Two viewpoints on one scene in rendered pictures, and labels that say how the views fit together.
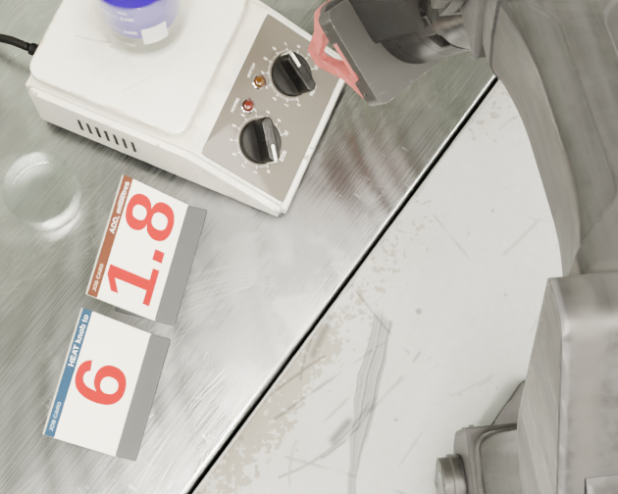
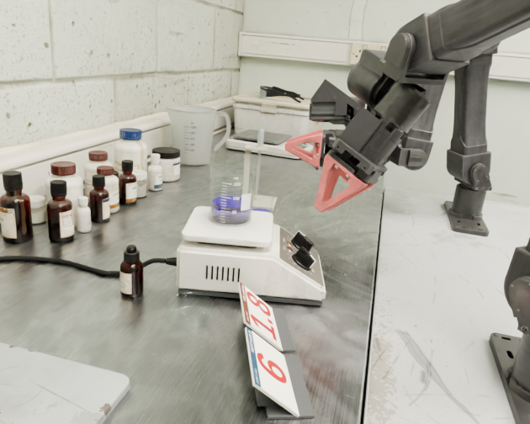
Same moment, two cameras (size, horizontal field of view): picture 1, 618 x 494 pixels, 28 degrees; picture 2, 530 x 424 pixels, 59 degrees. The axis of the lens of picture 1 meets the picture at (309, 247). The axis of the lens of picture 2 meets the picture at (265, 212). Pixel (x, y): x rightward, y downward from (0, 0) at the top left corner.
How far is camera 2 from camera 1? 0.67 m
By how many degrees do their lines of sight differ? 57
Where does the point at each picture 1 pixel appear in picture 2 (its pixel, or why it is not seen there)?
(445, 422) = (472, 362)
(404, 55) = (372, 153)
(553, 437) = not seen: outside the picture
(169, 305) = (287, 342)
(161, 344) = (293, 358)
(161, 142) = (257, 257)
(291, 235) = (331, 312)
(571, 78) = not seen: outside the picture
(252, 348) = (345, 353)
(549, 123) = not seen: outside the picture
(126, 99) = (236, 235)
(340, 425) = (421, 374)
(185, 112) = (267, 236)
